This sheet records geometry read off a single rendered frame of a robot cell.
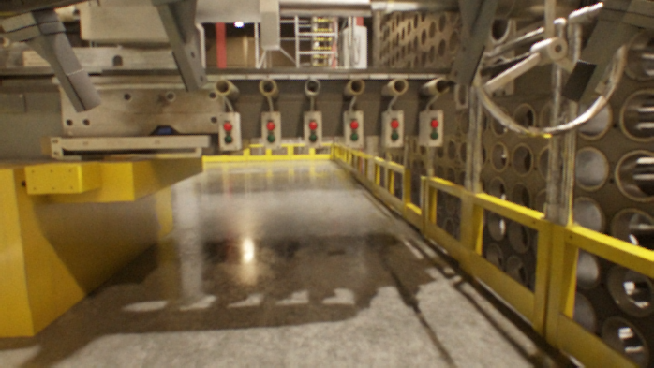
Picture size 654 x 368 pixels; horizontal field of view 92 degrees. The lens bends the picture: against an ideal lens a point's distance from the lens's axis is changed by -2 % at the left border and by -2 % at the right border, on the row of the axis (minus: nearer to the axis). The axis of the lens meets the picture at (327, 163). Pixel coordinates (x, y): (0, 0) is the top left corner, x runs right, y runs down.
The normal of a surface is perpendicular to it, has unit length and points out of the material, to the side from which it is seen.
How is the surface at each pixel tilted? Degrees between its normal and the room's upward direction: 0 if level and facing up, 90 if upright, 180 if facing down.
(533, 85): 90
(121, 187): 90
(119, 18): 90
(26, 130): 90
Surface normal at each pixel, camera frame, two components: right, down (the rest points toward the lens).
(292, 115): 0.07, 0.10
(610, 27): -0.99, -0.11
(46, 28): 0.98, -0.13
